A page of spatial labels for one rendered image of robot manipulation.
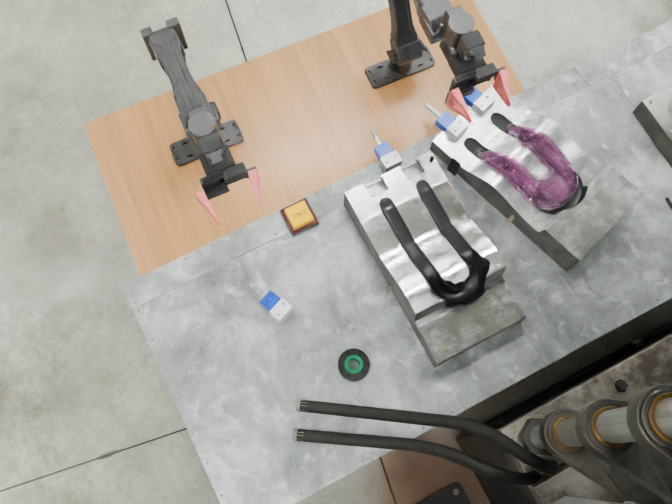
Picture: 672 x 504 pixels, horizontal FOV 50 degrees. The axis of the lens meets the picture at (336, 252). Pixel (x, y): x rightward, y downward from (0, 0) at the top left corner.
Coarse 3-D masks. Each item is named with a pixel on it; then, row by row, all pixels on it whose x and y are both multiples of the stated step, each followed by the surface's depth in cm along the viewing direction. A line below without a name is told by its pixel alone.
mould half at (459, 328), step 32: (352, 192) 188; (384, 192) 188; (416, 192) 188; (448, 192) 188; (384, 224) 186; (416, 224) 186; (384, 256) 183; (448, 256) 180; (416, 288) 176; (416, 320) 180; (448, 320) 181; (480, 320) 181; (512, 320) 181; (448, 352) 179
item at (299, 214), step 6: (300, 204) 192; (288, 210) 192; (294, 210) 192; (300, 210) 192; (306, 210) 192; (288, 216) 192; (294, 216) 191; (300, 216) 191; (306, 216) 191; (312, 216) 192; (294, 222) 191; (300, 222) 191; (306, 222) 191; (294, 228) 191
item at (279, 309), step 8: (256, 288) 186; (264, 296) 185; (272, 296) 185; (264, 304) 184; (272, 304) 184; (280, 304) 183; (288, 304) 183; (272, 312) 182; (280, 312) 182; (288, 312) 184; (280, 320) 182
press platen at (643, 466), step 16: (608, 400) 134; (592, 416) 132; (576, 432) 136; (592, 432) 131; (592, 448) 132; (608, 448) 131; (624, 448) 131; (640, 448) 131; (624, 464) 130; (640, 464) 130; (656, 464) 130; (640, 480) 130; (656, 480) 130
